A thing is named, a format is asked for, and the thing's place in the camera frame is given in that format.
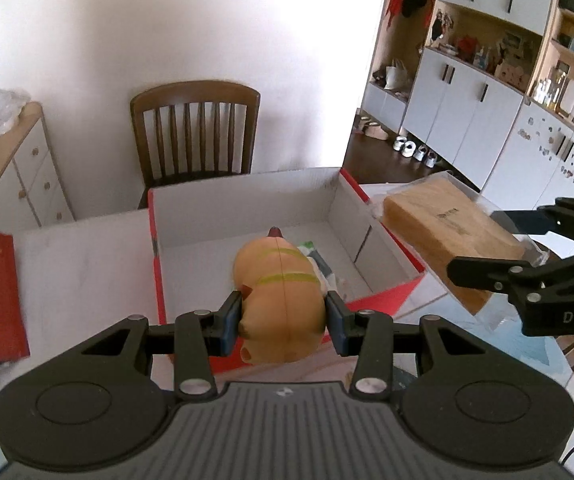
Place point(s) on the photo frame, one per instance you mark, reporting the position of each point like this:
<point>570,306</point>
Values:
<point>514,40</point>

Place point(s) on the yellow pig toy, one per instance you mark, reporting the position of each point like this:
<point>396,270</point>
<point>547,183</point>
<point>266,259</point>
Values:
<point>277,310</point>

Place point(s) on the red cardboard box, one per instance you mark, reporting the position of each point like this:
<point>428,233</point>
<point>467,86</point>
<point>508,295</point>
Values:
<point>247,200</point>

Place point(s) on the row of small shoes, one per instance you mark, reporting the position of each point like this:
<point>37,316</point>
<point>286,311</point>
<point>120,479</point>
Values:
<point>419,152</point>

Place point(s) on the red hanging garment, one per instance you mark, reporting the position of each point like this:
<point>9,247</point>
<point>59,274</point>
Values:
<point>394,2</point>

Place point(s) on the beige slippers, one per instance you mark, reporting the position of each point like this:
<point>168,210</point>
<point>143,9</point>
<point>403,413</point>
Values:
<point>374,130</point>

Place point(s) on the white wooden wall cabinet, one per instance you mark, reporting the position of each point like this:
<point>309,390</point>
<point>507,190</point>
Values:
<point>462,105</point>

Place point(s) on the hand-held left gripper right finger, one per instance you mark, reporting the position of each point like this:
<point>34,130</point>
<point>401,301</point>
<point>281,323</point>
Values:
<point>337,325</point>

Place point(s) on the white wooden sideboard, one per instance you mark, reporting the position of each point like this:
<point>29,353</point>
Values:
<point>32,160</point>

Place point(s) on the green white tube pack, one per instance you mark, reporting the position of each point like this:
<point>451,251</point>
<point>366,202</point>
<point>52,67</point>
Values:
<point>317,260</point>

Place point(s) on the white bag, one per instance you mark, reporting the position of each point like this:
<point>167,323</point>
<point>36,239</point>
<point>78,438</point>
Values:
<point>396,77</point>

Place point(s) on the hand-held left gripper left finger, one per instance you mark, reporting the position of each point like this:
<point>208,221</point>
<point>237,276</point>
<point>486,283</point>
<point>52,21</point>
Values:
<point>232,325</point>

